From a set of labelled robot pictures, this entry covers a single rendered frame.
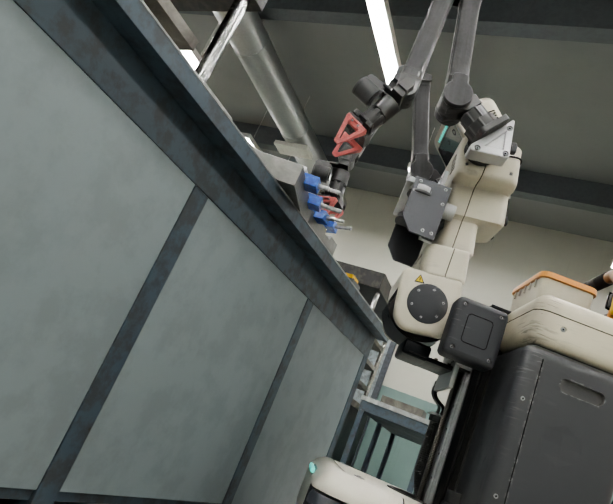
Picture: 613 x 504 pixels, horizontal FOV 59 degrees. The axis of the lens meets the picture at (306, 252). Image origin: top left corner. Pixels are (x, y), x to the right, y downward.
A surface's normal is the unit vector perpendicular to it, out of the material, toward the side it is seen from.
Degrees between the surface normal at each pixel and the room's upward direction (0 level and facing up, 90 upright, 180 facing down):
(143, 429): 90
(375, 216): 90
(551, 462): 90
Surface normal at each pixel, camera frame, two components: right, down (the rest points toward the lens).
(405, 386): -0.30, -0.41
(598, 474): 0.00, -0.31
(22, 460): 0.85, 0.21
